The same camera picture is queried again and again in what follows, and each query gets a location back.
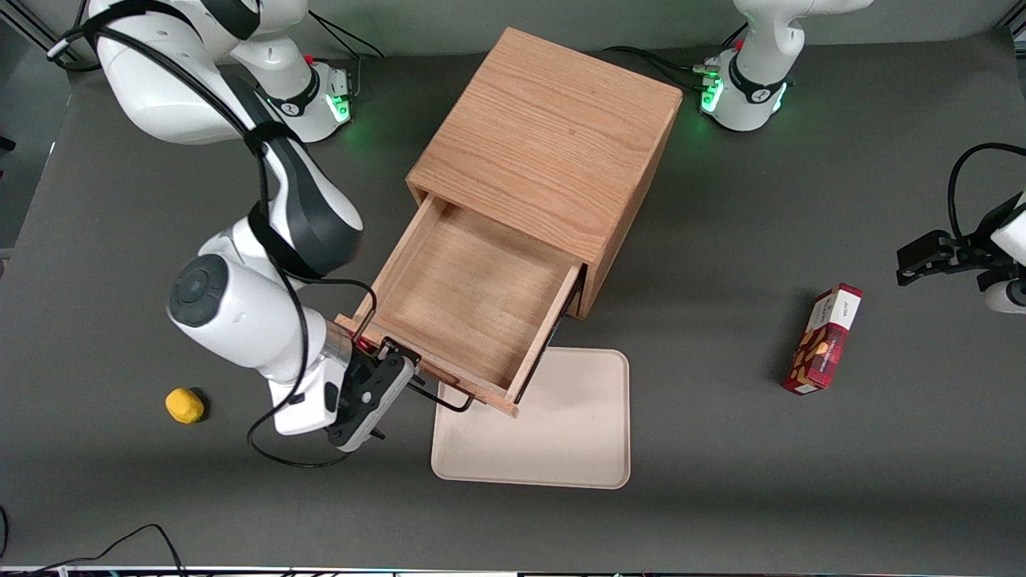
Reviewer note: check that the wooden drawer cabinet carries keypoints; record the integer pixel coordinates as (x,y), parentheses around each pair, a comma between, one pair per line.
(545,136)

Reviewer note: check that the aluminium frame profile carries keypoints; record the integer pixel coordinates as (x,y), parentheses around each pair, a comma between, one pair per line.
(40,28)

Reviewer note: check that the red tartan shortbread box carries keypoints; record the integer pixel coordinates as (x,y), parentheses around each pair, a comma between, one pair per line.
(826,340)

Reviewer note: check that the cream rectangular tray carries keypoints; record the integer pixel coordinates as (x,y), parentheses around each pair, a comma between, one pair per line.
(561,433)

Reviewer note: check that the small yellow object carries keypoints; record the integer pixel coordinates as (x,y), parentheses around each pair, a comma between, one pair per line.
(184,405)

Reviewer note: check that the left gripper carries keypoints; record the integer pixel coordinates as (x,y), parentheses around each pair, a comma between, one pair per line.
(979,240)

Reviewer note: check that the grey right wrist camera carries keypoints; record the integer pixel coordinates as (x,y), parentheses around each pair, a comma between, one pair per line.
(377,401)

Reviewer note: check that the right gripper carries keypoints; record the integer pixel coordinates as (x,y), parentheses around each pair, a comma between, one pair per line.
(358,371)

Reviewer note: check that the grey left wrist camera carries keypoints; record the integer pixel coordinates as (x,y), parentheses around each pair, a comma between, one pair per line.
(1008,296)

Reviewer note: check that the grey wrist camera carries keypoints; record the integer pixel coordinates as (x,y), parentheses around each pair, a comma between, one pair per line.
(1008,296)
(377,401)

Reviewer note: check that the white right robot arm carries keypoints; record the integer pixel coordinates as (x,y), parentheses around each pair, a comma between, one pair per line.
(232,312)

